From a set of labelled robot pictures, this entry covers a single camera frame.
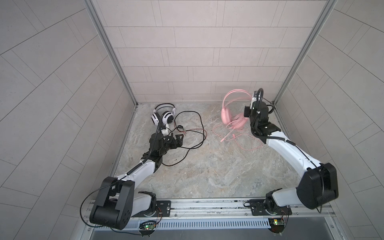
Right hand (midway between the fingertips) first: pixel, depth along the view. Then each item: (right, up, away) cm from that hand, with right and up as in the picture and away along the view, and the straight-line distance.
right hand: (251, 101), depth 81 cm
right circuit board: (+7, -58, -13) cm, 60 cm away
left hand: (-39, -19, +5) cm, 44 cm away
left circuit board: (-52, -57, -17) cm, 79 cm away
